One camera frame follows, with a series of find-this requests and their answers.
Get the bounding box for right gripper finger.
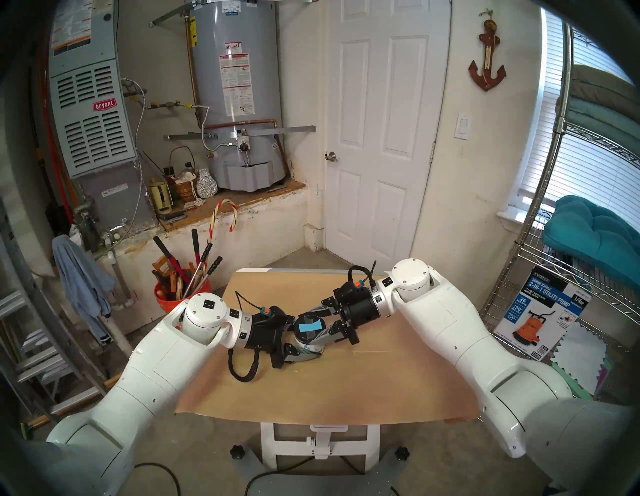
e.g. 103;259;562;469
300;299;338;321
320;321;354;347

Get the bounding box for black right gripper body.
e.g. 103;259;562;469
325;280;383;346

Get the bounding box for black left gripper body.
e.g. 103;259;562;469
245;305;296;371

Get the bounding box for white jar of blue paint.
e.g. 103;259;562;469
292;337;326;358

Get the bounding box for black lid with blue tape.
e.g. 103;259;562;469
294;314;327;346

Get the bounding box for black grip metal tool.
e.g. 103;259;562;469
192;256;223;293
185;242;213;296

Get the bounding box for white table base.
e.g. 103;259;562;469
230;422;411;496

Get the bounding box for striped candy cane decoration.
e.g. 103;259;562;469
202;199;240;273

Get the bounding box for wooden heater platform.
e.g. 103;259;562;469
157;180;307;231

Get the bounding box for foil wrapped object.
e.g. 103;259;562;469
196;168;219;199

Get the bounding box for white panel door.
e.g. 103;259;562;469
324;0;453;273

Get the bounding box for yellow kettle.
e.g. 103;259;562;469
148;180;174;215

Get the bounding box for utility pump cardboard box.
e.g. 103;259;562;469
492;265;593;363

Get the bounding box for blue hanging cloth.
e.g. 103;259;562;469
52;235;117;346

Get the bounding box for green paper folder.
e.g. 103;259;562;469
550;362;596;401

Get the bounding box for white zigzag edged paper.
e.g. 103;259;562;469
550;320;613;396

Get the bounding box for gray water heater tank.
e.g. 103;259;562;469
187;0;288;192

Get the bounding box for teal tufted cushion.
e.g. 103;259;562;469
542;195;640;293

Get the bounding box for gray metal ladder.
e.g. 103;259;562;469
0;200;108;426

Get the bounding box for gray Bryant furnace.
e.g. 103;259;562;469
47;0;158;233

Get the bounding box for white window blinds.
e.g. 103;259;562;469
520;10;640;231

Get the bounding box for sage green folded cushion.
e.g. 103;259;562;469
555;95;640;156

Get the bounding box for olive folded cushion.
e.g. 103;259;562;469
570;65;640;111

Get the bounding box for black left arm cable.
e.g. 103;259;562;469
227;291;262;383

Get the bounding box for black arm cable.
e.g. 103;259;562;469
347;260;378;291
227;291;262;383

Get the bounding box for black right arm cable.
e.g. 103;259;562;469
347;260;378;291

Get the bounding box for wooden handled saw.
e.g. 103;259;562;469
151;255;176;301

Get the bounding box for wicker basket with handle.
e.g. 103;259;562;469
167;146;198;203

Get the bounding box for black floor cable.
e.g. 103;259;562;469
132;462;182;496

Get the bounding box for metal water heater strap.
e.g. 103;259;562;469
164;125;317;142

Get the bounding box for chrome wire shelf rack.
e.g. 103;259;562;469
475;22;640;436

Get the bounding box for rusty anchor wall decoration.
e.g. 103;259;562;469
468;9;507;92

